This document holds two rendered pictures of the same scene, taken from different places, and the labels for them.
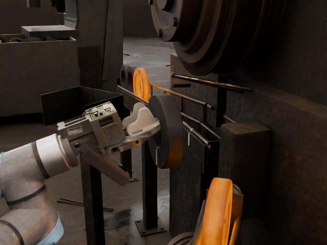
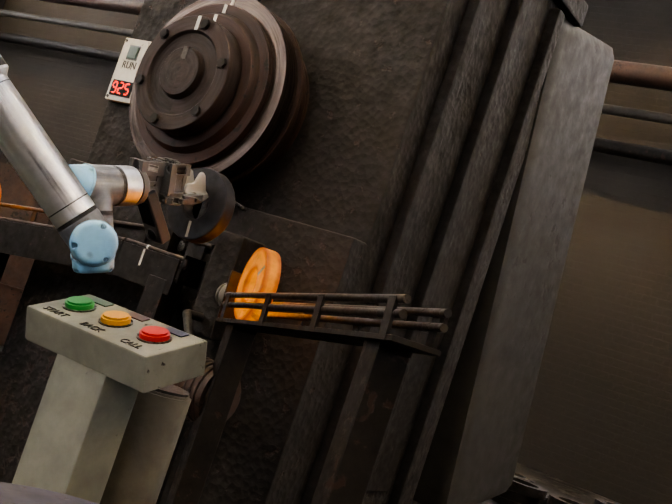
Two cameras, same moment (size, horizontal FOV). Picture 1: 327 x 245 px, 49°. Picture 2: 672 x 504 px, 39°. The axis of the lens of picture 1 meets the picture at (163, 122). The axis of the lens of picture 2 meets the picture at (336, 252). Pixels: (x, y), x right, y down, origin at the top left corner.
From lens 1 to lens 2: 146 cm
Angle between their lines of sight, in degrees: 44
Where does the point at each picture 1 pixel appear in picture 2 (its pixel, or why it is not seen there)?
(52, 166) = (132, 192)
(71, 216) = not seen: outside the picture
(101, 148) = (168, 194)
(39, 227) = not seen: hidden behind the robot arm
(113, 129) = (178, 181)
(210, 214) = (271, 263)
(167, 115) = (225, 185)
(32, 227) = not seen: hidden behind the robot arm
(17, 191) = (103, 202)
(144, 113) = (201, 178)
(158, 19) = (152, 103)
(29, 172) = (116, 189)
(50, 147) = (134, 174)
